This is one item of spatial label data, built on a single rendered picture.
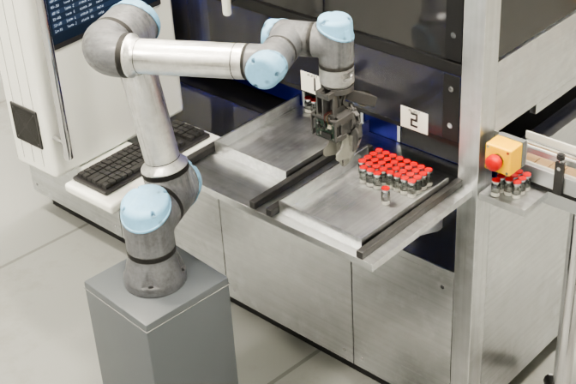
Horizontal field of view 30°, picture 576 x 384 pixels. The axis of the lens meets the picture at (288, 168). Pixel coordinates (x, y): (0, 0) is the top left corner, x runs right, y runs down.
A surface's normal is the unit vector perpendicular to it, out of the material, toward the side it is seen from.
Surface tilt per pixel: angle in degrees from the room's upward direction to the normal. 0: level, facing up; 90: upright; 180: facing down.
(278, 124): 0
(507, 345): 90
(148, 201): 8
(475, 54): 90
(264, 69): 90
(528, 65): 90
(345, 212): 0
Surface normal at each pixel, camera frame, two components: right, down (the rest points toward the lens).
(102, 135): 0.75, 0.30
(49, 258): -0.05, -0.86
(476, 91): -0.67, 0.41
